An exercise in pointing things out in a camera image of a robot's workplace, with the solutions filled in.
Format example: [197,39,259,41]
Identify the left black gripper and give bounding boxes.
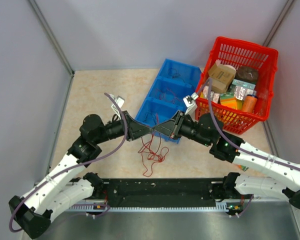
[94,111,154,145]

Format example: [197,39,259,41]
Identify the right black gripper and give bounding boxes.
[152,110,212,147]

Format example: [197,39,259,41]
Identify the black thin wire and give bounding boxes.
[142,111,171,126]

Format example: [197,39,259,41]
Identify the thin brown wire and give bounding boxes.
[167,67,192,85]

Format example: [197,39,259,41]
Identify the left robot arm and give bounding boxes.
[8,111,153,239]

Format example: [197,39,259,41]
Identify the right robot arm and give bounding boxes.
[154,111,300,210]

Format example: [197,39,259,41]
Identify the blue three-compartment bin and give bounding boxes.
[134,58,202,145]

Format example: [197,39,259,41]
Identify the silver foil packets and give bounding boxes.
[202,86,220,104]

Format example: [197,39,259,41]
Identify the lower brown cardboard box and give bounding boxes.
[211,78,229,94]

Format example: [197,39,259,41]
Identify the brown cardboard box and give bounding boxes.
[211,78,229,94]
[208,59,237,86]

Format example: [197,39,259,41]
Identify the yellow sponge pack in basket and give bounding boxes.
[219,92,237,110]

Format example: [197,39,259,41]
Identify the upper brown cardboard box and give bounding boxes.
[208,59,237,86]

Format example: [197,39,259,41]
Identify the teal tissue pack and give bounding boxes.
[231,79,256,101]

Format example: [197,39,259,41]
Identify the orange bottle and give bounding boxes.
[241,94,258,114]

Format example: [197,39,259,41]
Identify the orange yellow sponge pack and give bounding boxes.
[239,165,249,172]

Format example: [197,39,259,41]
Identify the dark brown round item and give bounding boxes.
[235,66,259,83]

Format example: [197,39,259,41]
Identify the red plastic basket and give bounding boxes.
[195,36,278,135]

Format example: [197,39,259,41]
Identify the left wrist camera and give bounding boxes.
[109,94,125,112]

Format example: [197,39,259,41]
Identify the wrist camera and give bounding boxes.
[183,92,199,115]
[109,94,125,112]

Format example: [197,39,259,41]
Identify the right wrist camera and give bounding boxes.
[183,92,199,115]

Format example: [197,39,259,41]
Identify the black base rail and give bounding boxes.
[89,178,242,208]

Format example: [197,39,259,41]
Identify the white cable duct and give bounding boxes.
[67,202,229,213]

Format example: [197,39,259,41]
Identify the left aluminium corner post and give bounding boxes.
[26,0,75,78]

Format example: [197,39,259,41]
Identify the aluminium corner post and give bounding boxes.
[26,0,75,78]
[262,0,296,47]

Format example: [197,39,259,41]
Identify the right aluminium corner post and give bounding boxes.
[262,0,296,47]

